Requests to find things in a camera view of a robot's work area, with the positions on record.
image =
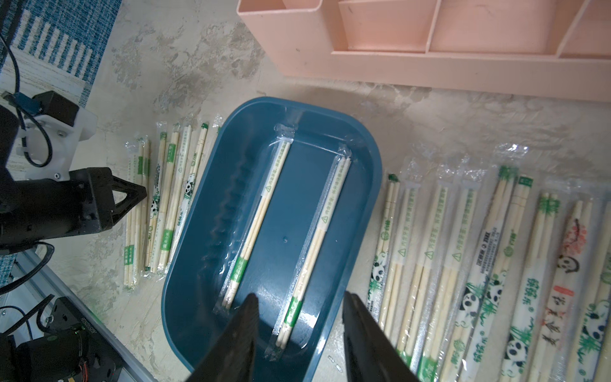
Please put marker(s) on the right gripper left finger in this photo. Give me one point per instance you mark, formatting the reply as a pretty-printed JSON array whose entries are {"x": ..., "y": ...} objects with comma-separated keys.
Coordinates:
[{"x": 233, "y": 356}]

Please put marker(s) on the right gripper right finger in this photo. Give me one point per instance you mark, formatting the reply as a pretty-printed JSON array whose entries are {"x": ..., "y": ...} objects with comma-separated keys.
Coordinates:
[{"x": 369, "y": 356}]

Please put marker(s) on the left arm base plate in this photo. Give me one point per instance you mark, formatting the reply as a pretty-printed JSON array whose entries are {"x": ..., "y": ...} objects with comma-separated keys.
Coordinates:
[{"x": 81, "y": 346}]

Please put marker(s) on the chopsticks pair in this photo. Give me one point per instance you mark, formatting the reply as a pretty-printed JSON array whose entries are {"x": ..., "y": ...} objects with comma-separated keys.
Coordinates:
[
  {"x": 591, "y": 330},
  {"x": 510, "y": 157},
  {"x": 494, "y": 290},
  {"x": 521, "y": 340},
  {"x": 410, "y": 181}
]

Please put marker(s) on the chopsticks plain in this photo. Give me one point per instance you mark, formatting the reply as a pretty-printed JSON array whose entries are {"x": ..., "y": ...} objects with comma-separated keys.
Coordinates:
[
  {"x": 258, "y": 219},
  {"x": 281, "y": 333}
]

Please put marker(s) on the pink desktop file organizer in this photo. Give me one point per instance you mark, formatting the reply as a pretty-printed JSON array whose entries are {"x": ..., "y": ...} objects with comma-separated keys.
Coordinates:
[{"x": 557, "y": 49}]

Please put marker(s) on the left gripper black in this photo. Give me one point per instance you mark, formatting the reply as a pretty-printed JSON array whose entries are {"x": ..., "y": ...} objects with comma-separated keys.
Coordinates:
[{"x": 46, "y": 209}]

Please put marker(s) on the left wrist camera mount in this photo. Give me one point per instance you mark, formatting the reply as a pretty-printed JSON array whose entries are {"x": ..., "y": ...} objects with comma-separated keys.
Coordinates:
[{"x": 50, "y": 130}]

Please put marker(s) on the aluminium front rail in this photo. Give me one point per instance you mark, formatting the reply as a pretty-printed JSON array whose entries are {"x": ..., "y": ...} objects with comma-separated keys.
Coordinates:
[{"x": 47, "y": 282}]

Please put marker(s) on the chopsticks red panda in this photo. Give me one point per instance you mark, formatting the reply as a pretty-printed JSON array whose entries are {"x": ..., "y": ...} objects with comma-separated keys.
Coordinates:
[{"x": 570, "y": 268}]

